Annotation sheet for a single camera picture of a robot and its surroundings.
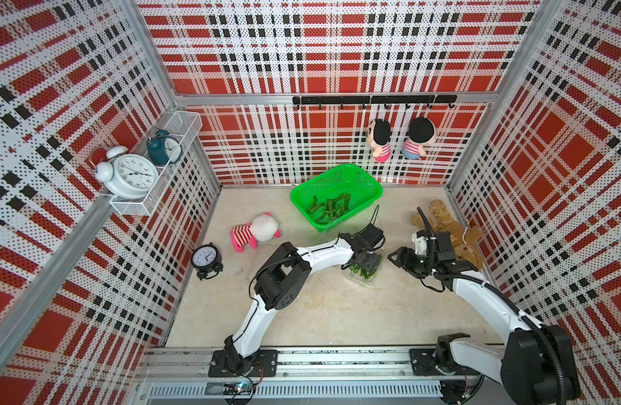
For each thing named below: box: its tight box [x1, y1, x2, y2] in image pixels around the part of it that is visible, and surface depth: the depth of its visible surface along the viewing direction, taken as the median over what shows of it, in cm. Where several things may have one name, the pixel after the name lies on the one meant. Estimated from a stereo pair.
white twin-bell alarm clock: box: [89, 145, 160, 200], surface depth 63 cm
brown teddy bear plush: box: [410, 199, 485, 270], surface depth 95 cm
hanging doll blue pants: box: [401, 117, 437, 161], surface depth 96 cm
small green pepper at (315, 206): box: [307, 195, 327, 214], surface depth 113 cm
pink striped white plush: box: [230, 212, 282, 254], surface depth 100 cm
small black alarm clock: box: [190, 242, 224, 281], surface depth 95 cm
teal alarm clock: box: [145, 127, 184, 166], surface depth 73 cm
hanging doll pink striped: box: [367, 118, 392, 163], surface depth 98 cm
